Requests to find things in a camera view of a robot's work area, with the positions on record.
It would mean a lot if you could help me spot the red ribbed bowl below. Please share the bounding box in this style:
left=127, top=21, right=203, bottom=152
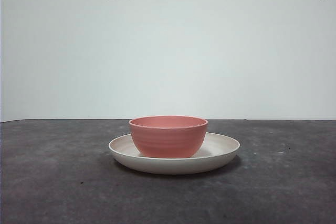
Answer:
left=128, top=115, right=208, bottom=159

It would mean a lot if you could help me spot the white round plate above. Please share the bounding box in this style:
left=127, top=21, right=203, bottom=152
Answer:
left=108, top=131, right=240, bottom=175

